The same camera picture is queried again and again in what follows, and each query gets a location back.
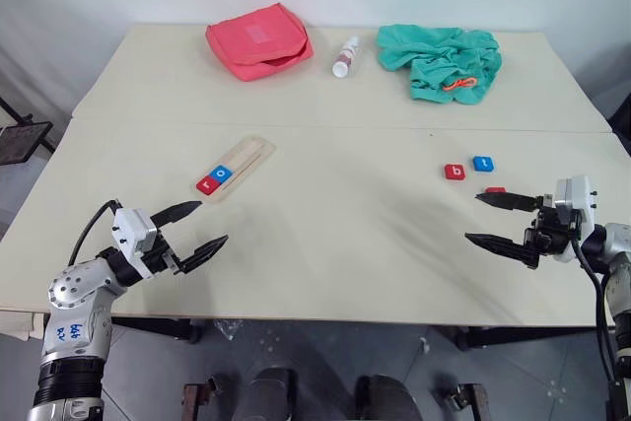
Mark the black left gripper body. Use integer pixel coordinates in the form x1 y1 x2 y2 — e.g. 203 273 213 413
142 231 191 277

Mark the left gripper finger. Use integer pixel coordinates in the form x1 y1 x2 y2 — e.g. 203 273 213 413
149 200 203 235
176 235 231 274

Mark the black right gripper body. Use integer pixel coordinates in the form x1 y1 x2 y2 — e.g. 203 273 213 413
522 193 581 257

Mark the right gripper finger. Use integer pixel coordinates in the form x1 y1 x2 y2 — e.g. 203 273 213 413
463 232 542 270
474 190 542 214

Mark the wooden letter tray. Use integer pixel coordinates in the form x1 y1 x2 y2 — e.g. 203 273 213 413
190 135 277 205

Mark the black table leg bar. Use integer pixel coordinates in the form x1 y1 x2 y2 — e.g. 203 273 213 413
110 316 203 344
453 325 615 351

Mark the clear plastic wrap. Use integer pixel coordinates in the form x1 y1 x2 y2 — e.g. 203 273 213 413
211 319 244 339

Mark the dark rounded shape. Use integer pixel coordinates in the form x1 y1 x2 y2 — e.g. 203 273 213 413
244 366 298 421
354 374 420 421

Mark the beige board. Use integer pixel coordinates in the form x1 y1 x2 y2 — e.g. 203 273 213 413
0 311 50 341

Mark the green crumpled cloth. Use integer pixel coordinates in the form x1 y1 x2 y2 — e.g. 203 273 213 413
376 23 503 106

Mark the black stand with dark panel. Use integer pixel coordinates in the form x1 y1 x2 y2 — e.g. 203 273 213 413
0 95 55 166

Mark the pink fabric pouch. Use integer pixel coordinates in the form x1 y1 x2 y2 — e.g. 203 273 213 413
204 1 316 83

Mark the white plastic bottle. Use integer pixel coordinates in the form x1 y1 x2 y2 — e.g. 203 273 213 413
331 35 361 79

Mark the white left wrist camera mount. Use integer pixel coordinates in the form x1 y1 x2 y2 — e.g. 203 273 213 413
111 207 159 279

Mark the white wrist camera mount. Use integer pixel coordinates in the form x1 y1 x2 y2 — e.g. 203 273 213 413
111 207 159 279
551 175 598 264

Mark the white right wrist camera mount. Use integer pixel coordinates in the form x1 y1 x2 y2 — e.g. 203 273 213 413
551 175 598 264

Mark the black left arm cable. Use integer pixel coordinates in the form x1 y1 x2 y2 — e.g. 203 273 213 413
67 198 124 267

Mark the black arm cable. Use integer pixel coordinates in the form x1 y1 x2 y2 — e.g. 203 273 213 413
67 198 124 267
571 231 620 386

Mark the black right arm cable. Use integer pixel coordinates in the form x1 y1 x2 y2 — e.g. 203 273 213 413
571 231 620 386

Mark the orange cord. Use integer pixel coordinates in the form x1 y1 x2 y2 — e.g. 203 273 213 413
442 76 480 93

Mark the rusty metal bracket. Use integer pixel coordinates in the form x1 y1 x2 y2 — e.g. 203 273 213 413
446 381 489 421
182 376 221 421

